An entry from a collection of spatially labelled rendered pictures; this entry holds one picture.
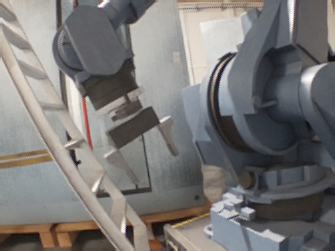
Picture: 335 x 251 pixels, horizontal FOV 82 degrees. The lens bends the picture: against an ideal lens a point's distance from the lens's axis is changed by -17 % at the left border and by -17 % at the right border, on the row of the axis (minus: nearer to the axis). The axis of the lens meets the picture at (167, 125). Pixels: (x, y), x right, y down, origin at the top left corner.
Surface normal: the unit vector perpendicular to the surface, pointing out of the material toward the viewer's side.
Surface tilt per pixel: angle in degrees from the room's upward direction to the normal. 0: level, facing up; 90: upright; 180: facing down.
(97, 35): 90
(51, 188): 90
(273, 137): 90
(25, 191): 90
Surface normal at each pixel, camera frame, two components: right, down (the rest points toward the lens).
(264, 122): 0.40, 0.00
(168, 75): 0.08, 0.04
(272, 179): -0.53, 0.12
